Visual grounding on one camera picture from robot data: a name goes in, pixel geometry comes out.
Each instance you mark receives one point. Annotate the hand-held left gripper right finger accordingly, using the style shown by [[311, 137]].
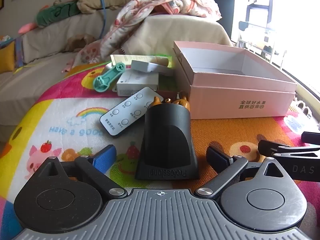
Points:
[[216, 156]]

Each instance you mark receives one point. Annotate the pink plush toy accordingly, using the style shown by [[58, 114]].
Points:
[[26, 28]]

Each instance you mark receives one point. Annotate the metal drying rack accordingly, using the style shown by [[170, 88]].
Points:
[[250, 25]]

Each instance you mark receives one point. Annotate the floral blanket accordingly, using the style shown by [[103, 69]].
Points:
[[140, 10]]

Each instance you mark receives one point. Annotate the white rectangular adapter box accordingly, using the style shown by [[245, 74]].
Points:
[[137, 82]]

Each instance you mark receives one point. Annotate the beige covered sofa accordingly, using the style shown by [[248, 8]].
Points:
[[45, 62]]

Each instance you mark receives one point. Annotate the pink cardboard box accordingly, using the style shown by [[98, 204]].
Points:
[[240, 100]]

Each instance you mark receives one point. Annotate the cream cosmetic tube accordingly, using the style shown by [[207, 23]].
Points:
[[152, 60]]

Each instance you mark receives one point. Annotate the brown plush toy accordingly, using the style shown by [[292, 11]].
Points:
[[80, 42]]

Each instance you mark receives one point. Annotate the light grey box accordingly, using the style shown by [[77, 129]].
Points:
[[145, 66]]

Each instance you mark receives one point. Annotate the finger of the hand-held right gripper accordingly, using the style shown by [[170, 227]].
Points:
[[311, 138], [272, 146]]

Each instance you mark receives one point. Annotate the yellow cushion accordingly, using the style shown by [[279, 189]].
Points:
[[7, 57]]

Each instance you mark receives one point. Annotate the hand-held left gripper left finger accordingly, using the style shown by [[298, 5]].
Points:
[[105, 158]]

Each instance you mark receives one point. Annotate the green plush toy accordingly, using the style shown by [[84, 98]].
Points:
[[57, 12]]

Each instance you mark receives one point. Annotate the pale yellow card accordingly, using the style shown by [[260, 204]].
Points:
[[120, 59]]

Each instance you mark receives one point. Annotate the colourful cartoon play mat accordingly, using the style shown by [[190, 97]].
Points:
[[75, 130]]

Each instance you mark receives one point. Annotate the teal plastic tool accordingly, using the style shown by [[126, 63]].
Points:
[[107, 77]]

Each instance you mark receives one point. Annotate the brown bear figurine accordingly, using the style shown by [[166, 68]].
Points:
[[183, 102]]

